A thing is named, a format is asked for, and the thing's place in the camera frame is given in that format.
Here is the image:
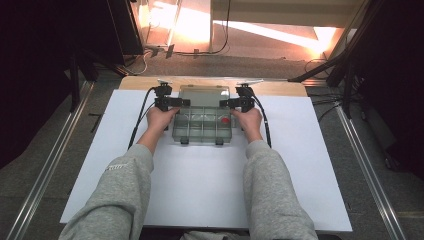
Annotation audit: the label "person's left hand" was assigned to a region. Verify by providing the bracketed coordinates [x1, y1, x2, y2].
[147, 106, 181, 134]

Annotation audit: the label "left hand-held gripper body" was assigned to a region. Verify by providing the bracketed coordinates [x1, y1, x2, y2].
[153, 78, 175, 112]

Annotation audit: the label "thin black floor cables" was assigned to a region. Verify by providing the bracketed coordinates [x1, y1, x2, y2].
[303, 58, 349, 125]

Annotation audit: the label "black floor cable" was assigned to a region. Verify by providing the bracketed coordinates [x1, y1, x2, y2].
[181, 0, 233, 56]

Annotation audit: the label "person's right hand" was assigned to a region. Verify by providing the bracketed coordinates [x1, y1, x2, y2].
[230, 106, 264, 136]

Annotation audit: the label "transparent grey compartment box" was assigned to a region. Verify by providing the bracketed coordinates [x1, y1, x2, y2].
[171, 84, 234, 146]

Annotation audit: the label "dark curtain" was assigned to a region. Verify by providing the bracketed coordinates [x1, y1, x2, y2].
[0, 0, 113, 169]
[346, 0, 424, 181]

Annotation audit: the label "black panel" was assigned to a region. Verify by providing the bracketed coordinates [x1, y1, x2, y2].
[106, 0, 145, 57]

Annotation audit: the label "white floor cable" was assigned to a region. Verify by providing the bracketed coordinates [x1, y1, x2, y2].
[123, 49, 150, 76]

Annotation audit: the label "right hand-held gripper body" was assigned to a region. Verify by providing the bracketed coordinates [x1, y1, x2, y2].
[235, 78, 264, 113]

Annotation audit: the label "person's grey clothing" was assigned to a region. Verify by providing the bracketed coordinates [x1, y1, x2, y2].
[179, 230, 252, 240]

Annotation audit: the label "metal floor rail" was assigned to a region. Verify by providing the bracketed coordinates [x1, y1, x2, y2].
[5, 80, 95, 240]
[334, 104, 408, 240]

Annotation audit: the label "white table sheet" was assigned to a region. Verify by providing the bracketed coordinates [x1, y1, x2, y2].
[59, 89, 354, 233]

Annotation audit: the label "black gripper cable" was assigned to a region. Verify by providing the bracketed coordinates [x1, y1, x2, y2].
[127, 86, 158, 150]
[250, 94, 273, 149]

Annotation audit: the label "black metal stand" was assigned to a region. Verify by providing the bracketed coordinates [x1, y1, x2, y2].
[287, 0, 384, 88]
[68, 48, 129, 113]

